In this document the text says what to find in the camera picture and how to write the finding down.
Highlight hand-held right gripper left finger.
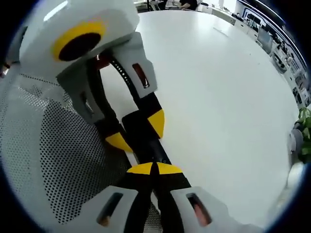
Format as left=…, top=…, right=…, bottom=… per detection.
left=71, top=162, right=156, bottom=233

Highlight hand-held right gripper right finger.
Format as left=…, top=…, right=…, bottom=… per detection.
left=155, top=162, right=267, bottom=233

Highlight black remote control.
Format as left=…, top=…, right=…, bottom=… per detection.
left=121, top=111, right=172, bottom=168

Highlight white mesh basket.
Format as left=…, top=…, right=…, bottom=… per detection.
left=0, top=72, right=162, bottom=233

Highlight white keyboard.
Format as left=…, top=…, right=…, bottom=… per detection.
left=213, top=26, right=229, bottom=36

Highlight white office counter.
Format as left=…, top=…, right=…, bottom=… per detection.
left=198, top=3, right=259, bottom=39

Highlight white bottle with blue cap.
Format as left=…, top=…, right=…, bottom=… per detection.
left=286, top=162, right=307, bottom=189

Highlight grey plant pot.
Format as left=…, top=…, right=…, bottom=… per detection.
left=288, top=128, right=304, bottom=156

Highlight background office workstations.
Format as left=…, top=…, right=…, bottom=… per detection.
left=256, top=23, right=308, bottom=106

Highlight green leafy plant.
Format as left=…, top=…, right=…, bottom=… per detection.
left=294, top=106, right=311, bottom=164

